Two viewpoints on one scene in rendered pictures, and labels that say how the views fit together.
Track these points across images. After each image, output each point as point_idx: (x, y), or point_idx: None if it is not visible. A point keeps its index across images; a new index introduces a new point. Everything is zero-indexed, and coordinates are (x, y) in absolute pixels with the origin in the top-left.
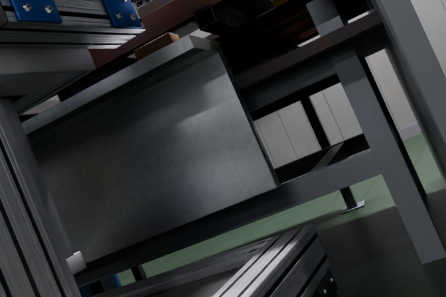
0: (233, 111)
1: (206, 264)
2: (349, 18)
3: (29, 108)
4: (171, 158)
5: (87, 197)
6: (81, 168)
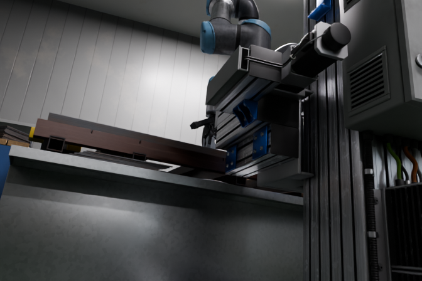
0: None
1: None
2: None
3: (299, 192)
4: (289, 255)
5: (233, 251)
6: (238, 230)
